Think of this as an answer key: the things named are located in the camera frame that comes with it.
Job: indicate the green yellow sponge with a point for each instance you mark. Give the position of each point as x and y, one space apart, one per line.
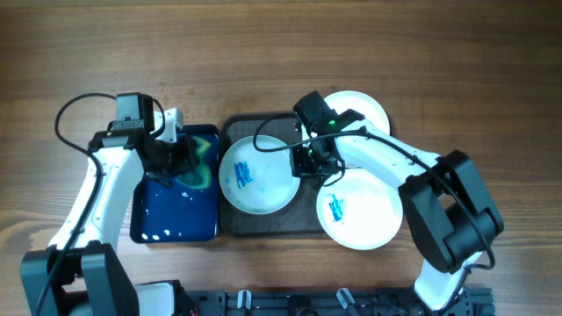
201 177

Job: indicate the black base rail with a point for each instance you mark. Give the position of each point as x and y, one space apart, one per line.
380 302

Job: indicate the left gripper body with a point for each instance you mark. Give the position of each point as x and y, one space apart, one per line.
171 161

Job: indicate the black water basin tray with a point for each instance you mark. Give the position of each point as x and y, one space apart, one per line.
169 212

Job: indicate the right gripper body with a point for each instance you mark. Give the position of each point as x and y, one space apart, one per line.
303 162

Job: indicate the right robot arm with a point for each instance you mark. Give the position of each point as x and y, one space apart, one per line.
451 215

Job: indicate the white plate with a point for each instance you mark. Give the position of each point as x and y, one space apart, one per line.
342 101
359 211
256 176

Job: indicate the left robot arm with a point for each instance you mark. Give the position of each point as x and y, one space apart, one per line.
79 273

